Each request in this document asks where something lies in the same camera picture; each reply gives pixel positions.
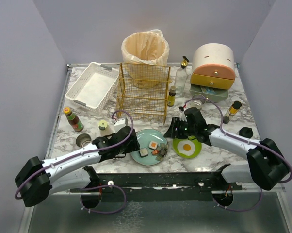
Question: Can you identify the green fried egg plate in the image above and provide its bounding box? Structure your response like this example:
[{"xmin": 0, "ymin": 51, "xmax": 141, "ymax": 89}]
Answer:
[{"xmin": 173, "ymin": 136, "xmax": 202, "ymax": 159}]

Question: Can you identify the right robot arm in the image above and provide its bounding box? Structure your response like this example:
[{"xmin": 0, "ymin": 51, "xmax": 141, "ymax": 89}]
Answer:
[{"xmin": 164, "ymin": 107, "xmax": 289, "ymax": 190}]

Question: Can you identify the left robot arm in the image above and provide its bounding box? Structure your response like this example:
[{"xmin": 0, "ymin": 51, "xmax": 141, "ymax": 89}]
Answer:
[{"xmin": 14, "ymin": 126, "xmax": 140, "ymax": 207}]

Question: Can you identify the white rice sushi piece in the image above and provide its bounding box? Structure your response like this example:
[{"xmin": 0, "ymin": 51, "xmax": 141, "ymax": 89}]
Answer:
[{"xmin": 139, "ymin": 148, "xmax": 148, "ymax": 158}]

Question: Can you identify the orange salmon sushi piece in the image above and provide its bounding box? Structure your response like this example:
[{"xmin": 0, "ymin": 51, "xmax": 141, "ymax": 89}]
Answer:
[{"xmin": 148, "ymin": 141, "xmax": 158, "ymax": 150}]

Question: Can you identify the small salmon sushi piece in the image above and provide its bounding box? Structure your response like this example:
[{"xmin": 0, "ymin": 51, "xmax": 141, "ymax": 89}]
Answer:
[{"xmin": 152, "ymin": 150, "xmax": 159, "ymax": 156}]

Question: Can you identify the small yellow label bottle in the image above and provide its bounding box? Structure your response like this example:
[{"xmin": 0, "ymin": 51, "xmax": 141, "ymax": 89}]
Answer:
[{"xmin": 167, "ymin": 86, "xmax": 176, "ymax": 107}]

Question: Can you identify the clear shaker green lid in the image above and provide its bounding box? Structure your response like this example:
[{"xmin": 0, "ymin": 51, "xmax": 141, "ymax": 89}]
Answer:
[{"xmin": 98, "ymin": 120, "xmax": 114, "ymax": 136}]

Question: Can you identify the gold spice jar black cap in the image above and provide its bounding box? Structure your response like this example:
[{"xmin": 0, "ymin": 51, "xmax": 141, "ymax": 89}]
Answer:
[{"xmin": 223, "ymin": 101, "xmax": 242, "ymax": 124}]

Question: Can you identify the white bottle black lid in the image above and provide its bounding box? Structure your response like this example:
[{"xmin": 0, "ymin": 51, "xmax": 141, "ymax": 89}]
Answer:
[{"xmin": 238, "ymin": 127, "xmax": 253, "ymax": 139}]

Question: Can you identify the clear glass oil bottle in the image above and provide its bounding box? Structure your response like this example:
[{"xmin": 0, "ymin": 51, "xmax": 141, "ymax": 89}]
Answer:
[{"xmin": 175, "ymin": 56, "xmax": 189, "ymax": 97}]

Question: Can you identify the round drawer organizer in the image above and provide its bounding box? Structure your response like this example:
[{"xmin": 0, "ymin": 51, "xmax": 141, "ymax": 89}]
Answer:
[{"xmin": 190, "ymin": 43, "xmax": 236, "ymax": 102}]

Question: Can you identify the red sauce bottle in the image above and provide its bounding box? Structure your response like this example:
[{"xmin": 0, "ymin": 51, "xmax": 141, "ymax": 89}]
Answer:
[{"xmin": 63, "ymin": 107, "xmax": 84, "ymax": 132}]

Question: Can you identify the white plastic basket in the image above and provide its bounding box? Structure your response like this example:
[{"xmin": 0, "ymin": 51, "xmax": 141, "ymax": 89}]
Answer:
[{"xmin": 65, "ymin": 62, "xmax": 119, "ymax": 114}]

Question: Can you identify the bin with plastic bag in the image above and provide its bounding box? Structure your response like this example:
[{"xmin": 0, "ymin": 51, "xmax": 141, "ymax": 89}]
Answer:
[{"xmin": 121, "ymin": 29, "xmax": 170, "ymax": 89}]

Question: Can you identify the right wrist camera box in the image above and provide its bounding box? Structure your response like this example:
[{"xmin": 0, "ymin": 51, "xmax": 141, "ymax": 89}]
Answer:
[{"xmin": 179, "ymin": 106, "xmax": 187, "ymax": 122}]

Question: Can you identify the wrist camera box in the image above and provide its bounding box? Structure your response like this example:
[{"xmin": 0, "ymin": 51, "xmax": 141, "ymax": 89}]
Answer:
[
  {"xmin": 179, "ymin": 106, "xmax": 187, "ymax": 122},
  {"xmin": 114, "ymin": 117, "xmax": 128, "ymax": 133}
]

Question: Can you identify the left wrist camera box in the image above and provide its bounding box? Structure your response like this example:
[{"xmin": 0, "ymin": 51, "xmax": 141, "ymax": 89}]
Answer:
[{"xmin": 114, "ymin": 117, "xmax": 128, "ymax": 133}]

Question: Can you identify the gold wire rack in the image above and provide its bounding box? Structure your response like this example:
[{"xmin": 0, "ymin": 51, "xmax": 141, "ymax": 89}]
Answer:
[{"xmin": 116, "ymin": 63, "xmax": 171, "ymax": 124}]

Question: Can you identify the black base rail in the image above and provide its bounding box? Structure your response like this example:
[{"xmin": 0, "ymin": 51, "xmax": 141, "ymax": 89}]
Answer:
[{"xmin": 70, "ymin": 168, "xmax": 241, "ymax": 202}]

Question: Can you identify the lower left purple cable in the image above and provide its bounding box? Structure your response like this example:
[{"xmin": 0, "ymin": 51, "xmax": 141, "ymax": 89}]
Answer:
[{"xmin": 80, "ymin": 184, "xmax": 127, "ymax": 215}]

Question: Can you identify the purple cable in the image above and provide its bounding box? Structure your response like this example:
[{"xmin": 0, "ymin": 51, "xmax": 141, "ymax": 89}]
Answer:
[
  {"xmin": 80, "ymin": 184, "xmax": 127, "ymax": 215},
  {"xmin": 14, "ymin": 109, "xmax": 134, "ymax": 200},
  {"xmin": 211, "ymin": 186, "xmax": 264, "ymax": 212},
  {"xmin": 183, "ymin": 98, "xmax": 292, "ymax": 184}
]

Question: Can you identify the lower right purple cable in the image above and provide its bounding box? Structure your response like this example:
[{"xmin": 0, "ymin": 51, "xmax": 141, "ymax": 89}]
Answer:
[{"xmin": 211, "ymin": 186, "xmax": 264, "ymax": 212}]

